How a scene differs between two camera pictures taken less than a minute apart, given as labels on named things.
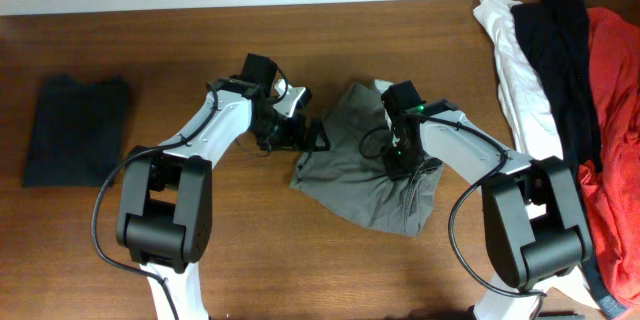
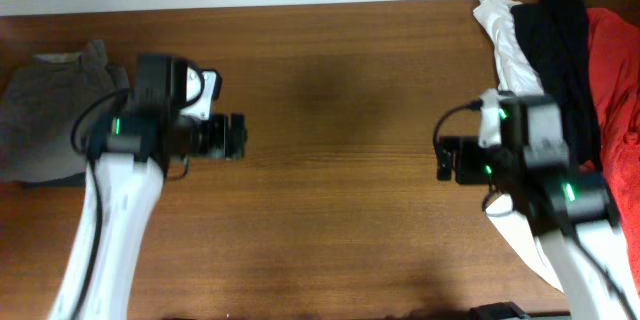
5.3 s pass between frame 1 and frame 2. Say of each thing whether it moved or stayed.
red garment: stayed
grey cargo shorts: moved
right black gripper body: moved
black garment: stayed
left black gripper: moved
